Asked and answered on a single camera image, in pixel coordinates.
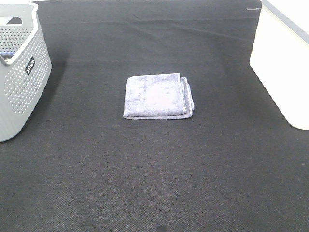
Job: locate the blue item inside basket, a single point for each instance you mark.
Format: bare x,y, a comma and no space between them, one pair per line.
7,55

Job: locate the white plastic storage bin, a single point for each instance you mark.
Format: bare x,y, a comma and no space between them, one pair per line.
280,57

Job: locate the grey perforated plastic basket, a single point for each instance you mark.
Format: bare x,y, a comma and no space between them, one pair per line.
24,76

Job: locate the lavender towel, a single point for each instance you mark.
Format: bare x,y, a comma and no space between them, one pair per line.
158,97

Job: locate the black table mat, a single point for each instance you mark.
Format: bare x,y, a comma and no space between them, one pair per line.
78,166

